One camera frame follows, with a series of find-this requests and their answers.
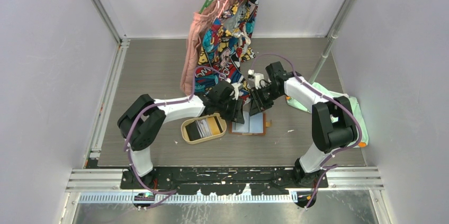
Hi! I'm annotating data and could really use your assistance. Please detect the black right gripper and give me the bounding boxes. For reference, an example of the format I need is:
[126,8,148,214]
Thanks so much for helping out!
[249,85,283,117]

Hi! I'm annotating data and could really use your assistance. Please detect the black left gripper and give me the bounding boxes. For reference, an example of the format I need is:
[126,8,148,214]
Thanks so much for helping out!
[216,95,244,123]

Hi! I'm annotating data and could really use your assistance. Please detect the brown leather card holder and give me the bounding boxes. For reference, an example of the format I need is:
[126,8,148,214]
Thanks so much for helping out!
[229,111,272,136]

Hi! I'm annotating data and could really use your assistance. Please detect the beige oval card tray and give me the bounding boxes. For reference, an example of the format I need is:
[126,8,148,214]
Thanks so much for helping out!
[181,113,227,145]

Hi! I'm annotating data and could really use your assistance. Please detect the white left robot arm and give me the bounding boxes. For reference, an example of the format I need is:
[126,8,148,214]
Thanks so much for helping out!
[117,80,244,189]

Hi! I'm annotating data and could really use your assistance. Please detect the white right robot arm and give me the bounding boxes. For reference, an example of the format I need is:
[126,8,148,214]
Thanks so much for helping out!
[248,62,359,187]

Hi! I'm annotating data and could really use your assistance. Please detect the gold numbered credit card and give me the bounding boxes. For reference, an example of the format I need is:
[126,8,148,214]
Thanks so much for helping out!
[206,116,223,136]

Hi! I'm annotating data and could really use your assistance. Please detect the stack of dark cards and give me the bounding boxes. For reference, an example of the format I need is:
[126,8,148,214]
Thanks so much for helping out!
[185,119,212,141]

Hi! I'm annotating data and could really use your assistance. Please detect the colourful comic print shorts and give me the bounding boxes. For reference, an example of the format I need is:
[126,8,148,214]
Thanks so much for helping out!
[194,0,259,104]

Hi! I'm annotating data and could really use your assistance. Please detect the pink hanging garment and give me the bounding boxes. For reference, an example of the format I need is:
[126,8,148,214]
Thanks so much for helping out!
[180,1,216,95]

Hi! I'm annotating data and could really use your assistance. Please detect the mint green cartoon cloth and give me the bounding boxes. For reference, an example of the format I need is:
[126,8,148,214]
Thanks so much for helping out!
[284,82,370,148]

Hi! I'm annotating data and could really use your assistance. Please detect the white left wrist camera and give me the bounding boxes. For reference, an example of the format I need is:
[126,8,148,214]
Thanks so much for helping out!
[226,78,243,100]

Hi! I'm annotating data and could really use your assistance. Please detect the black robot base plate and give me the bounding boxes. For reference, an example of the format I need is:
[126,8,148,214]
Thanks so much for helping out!
[141,166,328,195]

